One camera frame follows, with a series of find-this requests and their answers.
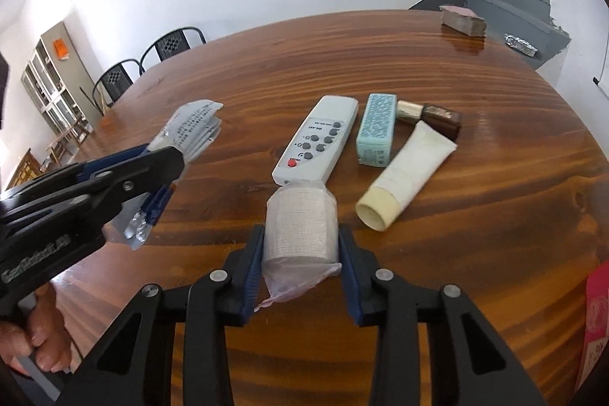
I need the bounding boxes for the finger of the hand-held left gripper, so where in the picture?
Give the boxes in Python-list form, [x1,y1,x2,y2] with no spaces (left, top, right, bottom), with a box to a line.
[29,143,150,184]
[0,146,186,245]

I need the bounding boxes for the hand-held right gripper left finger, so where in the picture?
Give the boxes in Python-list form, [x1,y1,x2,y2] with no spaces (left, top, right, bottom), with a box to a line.
[57,224,266,406]

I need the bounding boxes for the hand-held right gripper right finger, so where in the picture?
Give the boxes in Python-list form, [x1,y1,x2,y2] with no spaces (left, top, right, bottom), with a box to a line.
[337,223,548,406]

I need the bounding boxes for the clear packet of wipes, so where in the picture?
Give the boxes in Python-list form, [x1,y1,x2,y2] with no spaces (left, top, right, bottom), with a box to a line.
[105,99,224,252]

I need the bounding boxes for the white gauze roll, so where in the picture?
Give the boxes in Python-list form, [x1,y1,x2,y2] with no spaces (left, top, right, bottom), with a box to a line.
[254,180,343,312]

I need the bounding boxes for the pink tin box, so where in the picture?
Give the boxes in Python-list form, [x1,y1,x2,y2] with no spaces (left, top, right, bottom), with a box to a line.
[573,261,609,392]

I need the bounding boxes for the person's left hand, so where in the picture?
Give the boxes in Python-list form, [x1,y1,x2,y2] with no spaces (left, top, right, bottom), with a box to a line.
[0,282,72,381]

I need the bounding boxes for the wooden stool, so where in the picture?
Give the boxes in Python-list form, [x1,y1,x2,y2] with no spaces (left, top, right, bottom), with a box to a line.
[45,116,91,164]

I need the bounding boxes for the low wooden cabinet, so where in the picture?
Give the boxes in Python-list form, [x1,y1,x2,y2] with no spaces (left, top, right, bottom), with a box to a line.
[5,149,43,193]

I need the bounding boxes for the grey glass door cabinet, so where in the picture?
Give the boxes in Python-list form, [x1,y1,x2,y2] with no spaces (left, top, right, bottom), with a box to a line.
[21,22,96,145]

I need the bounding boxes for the cream squeeze tube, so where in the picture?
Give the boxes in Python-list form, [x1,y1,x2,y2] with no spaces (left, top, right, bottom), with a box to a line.
[356,121,458,232]

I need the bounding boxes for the white remote control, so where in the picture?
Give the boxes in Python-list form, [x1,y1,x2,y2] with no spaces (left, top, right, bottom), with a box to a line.
[272,96,359,185]

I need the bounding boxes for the mint green patterned box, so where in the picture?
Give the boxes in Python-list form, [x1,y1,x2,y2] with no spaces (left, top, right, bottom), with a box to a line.
[356,93,398,167]

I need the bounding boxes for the brown bottle with gold cap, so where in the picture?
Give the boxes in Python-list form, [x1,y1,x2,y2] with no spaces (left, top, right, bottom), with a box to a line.
[396,100,462,140]

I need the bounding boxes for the stack of playing cards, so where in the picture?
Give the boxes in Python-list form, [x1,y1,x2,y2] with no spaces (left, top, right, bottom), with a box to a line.
[440,5,487,37]

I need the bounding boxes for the crumpled silver foil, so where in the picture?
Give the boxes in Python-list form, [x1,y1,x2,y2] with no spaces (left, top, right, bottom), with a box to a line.
[504,32,539,57]

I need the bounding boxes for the grey staircase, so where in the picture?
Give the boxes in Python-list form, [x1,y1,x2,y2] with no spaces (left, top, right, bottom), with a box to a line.
[409,0,572,71]

